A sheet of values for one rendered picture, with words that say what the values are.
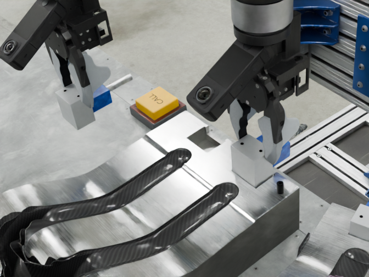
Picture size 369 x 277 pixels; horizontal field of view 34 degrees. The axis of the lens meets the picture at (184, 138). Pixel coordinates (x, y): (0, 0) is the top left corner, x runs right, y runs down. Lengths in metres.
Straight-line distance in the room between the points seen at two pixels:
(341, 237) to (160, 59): 2.04
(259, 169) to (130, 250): 0.21
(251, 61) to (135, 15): 2.46
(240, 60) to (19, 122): 0.61
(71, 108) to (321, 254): 0.44
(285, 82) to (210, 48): 2.03
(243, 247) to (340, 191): 0.99
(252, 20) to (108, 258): 0.35
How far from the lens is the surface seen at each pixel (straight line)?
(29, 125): 1.24
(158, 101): 1.15
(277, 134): 0.81
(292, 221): 0.92
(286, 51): 0.80
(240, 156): 0.87
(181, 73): 2.69
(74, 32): 0.93
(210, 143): 1.00
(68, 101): 0.99
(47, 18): 0.90
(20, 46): 0.90
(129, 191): 0.92
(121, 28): 3.10
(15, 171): 1.14
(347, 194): 1.82
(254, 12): 0.72
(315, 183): 1.84
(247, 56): 0.76
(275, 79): 0.78
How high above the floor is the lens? 1.52
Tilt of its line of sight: 41 degrees down
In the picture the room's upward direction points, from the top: 9 degrees counter-clockwise
